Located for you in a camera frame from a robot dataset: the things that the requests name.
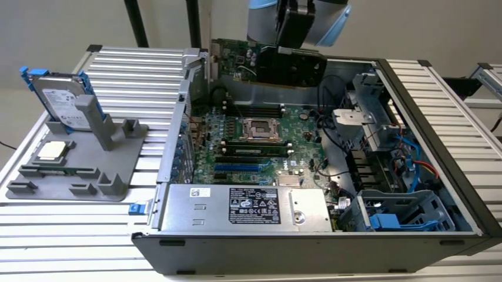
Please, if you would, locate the green and black graphics card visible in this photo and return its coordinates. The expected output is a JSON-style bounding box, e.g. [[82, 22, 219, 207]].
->
[[210, 38, 329, 89]]

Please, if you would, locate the black stand pole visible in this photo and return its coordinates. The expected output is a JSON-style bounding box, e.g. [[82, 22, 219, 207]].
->
[[186, 0, 203, 49], [124, 0, 151, 48]]

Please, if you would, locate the metal CPU socket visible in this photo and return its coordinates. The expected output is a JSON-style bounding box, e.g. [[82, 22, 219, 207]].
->
[[238, 117, 285, 142]]

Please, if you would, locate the green motherboard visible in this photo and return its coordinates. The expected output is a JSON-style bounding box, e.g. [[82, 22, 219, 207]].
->
[[187, 104, 343, 189]]

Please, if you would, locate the RAM stick with white label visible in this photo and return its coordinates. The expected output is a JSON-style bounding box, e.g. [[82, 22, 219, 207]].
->
[[226, 146, 290, 157]]

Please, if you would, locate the black expansion slot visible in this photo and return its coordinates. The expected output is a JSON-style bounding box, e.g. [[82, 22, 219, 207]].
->
[[214, 156, 262, 165]]

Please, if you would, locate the blue expansion slot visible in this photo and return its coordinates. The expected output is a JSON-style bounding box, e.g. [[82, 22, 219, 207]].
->
[[214, 163, 263, 174]]

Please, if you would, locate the silver finned heatsink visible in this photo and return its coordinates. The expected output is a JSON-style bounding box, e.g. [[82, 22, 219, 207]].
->
[[277, 176, 310, 188]]

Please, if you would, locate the blue-grey plastic disk bay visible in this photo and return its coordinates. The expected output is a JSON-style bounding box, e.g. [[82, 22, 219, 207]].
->
[[339, 189, 459, 233]]

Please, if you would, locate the hard disk in blue carrier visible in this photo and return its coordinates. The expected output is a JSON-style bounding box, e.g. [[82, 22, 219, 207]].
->
[[19, 66, 96, 136]]

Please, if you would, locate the grey metal power supply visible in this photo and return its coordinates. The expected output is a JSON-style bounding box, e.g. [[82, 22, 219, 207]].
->
[[159, 184, 335, 233]]

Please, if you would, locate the grey plastic parts rack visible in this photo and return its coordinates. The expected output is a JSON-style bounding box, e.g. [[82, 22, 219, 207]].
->
[[6, 95, 150, 203]]

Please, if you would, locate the blue plastic case latch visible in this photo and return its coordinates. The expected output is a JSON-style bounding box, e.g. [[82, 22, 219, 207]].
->
[[128, 199, 155, 216]]

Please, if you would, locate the silver CPU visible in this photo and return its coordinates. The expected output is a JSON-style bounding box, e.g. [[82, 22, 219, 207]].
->
[[36, 141, 72, 162]]

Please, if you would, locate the green RAM stick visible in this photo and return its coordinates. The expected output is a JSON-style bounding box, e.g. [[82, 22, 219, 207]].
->
[[22, 166, 98, 176]]

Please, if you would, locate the grey and black PC case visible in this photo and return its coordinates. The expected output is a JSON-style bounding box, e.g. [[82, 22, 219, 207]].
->
[[131, 46, 502, 276]]

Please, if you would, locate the silver metal drive bracket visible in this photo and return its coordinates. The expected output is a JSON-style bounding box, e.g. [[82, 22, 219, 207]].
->
[[333, 73, 401, 152]]

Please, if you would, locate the small aluminium frame table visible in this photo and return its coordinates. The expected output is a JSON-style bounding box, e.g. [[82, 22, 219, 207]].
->
[[462, 62, 502, 110]]

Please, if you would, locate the blue wire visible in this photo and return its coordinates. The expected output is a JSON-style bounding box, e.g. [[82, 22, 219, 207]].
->
[[391, 133, 425, 179]]

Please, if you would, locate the red wire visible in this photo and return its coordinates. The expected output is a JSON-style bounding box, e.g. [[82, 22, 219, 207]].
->
[[415, 160, 439, 179]]

